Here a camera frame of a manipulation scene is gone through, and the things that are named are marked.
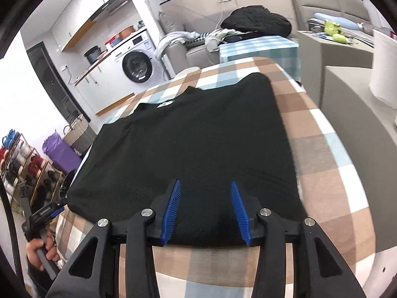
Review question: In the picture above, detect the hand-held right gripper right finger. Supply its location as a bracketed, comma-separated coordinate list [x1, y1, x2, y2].
[230, 181, 368, 298]

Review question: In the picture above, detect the green plush toy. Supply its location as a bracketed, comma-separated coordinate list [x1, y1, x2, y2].
[323, 19, 348, 44]

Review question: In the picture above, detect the teal checkered cloth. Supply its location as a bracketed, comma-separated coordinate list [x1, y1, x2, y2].
[219, 35, 301, 84]

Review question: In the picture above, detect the dark cooking pot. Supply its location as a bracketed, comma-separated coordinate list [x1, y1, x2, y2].
[84, 46, 101, 65]

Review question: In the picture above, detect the white round stool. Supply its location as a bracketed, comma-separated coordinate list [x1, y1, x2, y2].
[175, 67, 200, 78]

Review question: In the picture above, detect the woven basket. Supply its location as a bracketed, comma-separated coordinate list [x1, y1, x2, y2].
[64, 114, 98, 152]

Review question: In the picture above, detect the black knit sweater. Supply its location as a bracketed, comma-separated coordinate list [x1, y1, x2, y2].
[66, 73, 307, 246]

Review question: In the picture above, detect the light blue pillow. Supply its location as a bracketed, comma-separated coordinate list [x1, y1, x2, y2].
[313, 12, 362, 32]

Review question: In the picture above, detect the white wall cabinet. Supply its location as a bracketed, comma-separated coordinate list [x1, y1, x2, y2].
[51, 0, 131, 52]

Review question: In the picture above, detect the wooden shoe rack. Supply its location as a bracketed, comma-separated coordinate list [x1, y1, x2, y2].
[0, 127, 67, 215]

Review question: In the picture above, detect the black quilted jacket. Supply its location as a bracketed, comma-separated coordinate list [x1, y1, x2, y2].
[221, 5, 292, 36]

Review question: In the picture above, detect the white counter with wooden top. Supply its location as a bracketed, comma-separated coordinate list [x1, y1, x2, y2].
[73, 26, 168, 115]

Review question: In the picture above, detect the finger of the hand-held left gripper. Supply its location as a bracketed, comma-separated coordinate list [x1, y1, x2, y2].
[50, 204, 66, 222]
[57, 169, 78, 207]

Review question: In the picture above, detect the grey cabinet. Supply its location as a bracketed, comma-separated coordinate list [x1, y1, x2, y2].
[296, 29, 377, 109]

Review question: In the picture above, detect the light grey garment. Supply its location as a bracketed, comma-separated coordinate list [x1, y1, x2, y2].
[155, 31, 202, 61]

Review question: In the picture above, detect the pale green grey garment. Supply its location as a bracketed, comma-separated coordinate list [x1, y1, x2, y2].
[205, 29, 245, 53]

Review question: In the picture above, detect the brown blue checkered tablecloth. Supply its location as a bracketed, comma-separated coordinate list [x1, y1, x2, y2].
[56, 56, 371, 288]

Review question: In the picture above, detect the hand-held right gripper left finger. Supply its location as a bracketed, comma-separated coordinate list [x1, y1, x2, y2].
[46, 179, 182, 298]

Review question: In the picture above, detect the black glass door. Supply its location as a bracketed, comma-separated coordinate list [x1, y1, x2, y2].
[26, 43, 90, 123]

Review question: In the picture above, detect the red basin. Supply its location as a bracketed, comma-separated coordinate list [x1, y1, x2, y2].
[105, 26, 137, 47]

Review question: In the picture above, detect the grey sofa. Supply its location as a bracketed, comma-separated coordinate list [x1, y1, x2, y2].
[160, 0, 397, 76]

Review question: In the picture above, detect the black white checkered pillow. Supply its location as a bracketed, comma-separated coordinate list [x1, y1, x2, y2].
[184, 33, 214, 47]

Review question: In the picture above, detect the grey upholstered block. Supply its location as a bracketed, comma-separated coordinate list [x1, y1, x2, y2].
[321, 66, 397, 292]

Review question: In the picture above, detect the white washing machine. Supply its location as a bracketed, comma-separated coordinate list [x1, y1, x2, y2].
[110, 28, 165, 86]

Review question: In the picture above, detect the purple bag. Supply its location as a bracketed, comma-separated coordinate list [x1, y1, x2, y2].
[42, 132, 83, 174]

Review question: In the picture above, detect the person's left hand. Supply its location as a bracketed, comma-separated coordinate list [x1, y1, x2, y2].
[26, 234, 60, 270]

